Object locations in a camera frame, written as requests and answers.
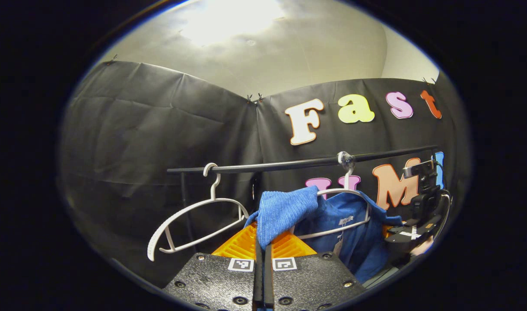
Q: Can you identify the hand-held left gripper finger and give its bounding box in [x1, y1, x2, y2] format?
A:
[162, 222, 264, 311]
[263, 231, 367, 311]

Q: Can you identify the blue corduroy shirt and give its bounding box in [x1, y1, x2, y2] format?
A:
[244, 186, 404, 283]

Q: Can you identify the white plastic hanger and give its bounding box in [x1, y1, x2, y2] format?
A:
[147, 162, 250, 262]
[297, 151, 373, 240]

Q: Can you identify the black clothes rail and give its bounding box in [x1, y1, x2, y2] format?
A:
[167, 145, 439, 253]

